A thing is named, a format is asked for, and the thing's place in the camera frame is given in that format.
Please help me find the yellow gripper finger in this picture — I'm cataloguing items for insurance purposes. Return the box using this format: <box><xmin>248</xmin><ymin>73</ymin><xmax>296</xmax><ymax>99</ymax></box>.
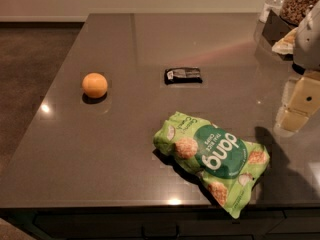
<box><xmin>277</xmin><ymin>71</ymin><xmax>320</xmax><ymax>133</ymax></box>

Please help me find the orange fruit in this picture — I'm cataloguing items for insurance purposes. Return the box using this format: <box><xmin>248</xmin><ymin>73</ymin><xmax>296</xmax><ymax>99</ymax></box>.
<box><xmin>82</xmin><ymin>73</ymin><xmax>108</xmax><ymax>99</ymax></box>

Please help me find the pale snack packet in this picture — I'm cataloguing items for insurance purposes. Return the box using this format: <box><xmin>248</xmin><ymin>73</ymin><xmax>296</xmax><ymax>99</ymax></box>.
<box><xmin>272</xmin><ymin>28</ymin><xmax>297</xmax><ymax>55</ymax></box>

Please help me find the black tray stand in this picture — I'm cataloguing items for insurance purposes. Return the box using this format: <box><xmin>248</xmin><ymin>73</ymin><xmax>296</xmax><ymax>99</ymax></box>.
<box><xmin>262</xmin><ymin>11</ymin><xmax>294</xmax><ymax>46</ymax></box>

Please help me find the glass jar of nuts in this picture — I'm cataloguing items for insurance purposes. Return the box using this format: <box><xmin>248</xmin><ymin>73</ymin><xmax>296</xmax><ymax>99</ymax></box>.
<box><xmin>280</xmin><ymin>0</ymin><xmax>319</xmax><ymax>26</ymax></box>

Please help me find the clear plastic bottle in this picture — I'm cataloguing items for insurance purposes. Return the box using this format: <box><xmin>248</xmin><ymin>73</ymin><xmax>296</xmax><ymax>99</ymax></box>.
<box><xmin>259</xmin><ymin>0</ymin><xmax>283</xmax><ymax>23</ymax></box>

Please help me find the green dang chips bag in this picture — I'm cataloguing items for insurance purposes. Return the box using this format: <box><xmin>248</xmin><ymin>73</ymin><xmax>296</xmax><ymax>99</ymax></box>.
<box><xmin>153</xmin><ymin>112</ymin><xmax>270</xmax><ymax>219</ymax></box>

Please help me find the black snack bar wrapper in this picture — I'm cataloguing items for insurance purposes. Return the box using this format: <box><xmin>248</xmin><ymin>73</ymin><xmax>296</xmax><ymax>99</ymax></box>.
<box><xmin>164</xmin><ymin>67</ymin><xmax>203</xmax><ymax>85</ymax></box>

